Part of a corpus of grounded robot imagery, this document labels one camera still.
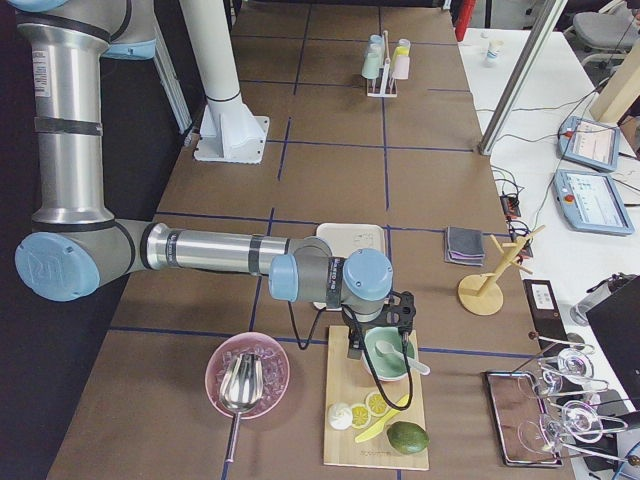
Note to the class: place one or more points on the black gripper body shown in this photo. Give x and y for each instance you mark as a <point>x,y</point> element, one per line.
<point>356,346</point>

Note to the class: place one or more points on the beige rabbit tray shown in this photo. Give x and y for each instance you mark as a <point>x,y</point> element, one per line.
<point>367,271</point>

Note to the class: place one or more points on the green cup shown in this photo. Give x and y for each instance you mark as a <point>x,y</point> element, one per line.
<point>371,65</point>

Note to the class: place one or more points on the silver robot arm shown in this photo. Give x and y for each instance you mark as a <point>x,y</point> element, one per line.
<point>141,151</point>

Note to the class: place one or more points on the metal mirror tray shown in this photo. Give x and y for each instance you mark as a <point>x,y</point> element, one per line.
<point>516,408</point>

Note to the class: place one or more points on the pink cup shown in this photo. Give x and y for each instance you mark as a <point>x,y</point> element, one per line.
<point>401,67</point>

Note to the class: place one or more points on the yellow cup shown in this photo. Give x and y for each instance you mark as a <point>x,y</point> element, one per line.
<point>402,47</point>

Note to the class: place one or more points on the blue-grey cup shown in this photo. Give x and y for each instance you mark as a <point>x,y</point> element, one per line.
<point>376,39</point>

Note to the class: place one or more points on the white spoon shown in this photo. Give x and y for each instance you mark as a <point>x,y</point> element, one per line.
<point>386,348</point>

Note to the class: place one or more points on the wooden mug tree stand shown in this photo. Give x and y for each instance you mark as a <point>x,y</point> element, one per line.
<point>480,294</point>

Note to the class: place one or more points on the folded grey cloth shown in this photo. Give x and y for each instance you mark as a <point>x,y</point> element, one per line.
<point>463,246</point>

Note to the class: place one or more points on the lemon slice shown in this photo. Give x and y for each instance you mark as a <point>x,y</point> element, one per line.
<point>361,416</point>
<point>376,404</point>

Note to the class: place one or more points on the wooden cutting board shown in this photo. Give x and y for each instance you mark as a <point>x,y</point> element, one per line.
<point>348,381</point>

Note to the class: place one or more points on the white garlic bulb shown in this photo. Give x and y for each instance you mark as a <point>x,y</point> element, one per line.
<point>340,416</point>

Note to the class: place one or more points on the yellow plastic knife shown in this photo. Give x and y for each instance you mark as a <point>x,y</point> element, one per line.
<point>378,426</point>

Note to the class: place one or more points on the green avocado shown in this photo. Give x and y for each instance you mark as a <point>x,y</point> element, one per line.
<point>407,437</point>

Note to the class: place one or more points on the pink bowl with ice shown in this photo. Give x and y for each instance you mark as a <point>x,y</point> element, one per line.
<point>275,367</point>

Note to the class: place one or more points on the black box with label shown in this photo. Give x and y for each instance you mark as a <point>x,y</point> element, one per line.
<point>544,310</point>

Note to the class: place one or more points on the small electronics board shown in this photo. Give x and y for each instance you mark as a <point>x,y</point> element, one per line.
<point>510,205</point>

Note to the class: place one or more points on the metal scoop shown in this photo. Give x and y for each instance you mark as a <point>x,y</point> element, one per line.
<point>240,391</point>

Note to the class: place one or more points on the wine glass rack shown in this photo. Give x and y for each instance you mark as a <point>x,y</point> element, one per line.
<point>566,372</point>

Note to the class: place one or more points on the teach pendant near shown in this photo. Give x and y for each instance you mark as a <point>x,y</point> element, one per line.
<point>591,203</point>

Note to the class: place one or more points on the teach pendant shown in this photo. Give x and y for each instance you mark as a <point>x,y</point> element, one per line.
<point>589,143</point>
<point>591,203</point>

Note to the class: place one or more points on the teach pendant far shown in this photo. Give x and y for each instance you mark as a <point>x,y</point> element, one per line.
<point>589,143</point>

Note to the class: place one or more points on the small white bottle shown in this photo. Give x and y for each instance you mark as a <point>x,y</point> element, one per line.
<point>493,52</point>

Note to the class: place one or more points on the office chair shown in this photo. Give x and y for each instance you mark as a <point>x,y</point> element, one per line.
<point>608,34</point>

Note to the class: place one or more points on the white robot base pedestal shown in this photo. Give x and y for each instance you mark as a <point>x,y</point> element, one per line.
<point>229,131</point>

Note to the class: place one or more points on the white wire cup rack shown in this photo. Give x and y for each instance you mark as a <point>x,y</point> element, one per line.
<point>384,86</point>

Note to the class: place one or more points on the aluminium frame post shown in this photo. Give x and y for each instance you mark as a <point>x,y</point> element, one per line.
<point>539,34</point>

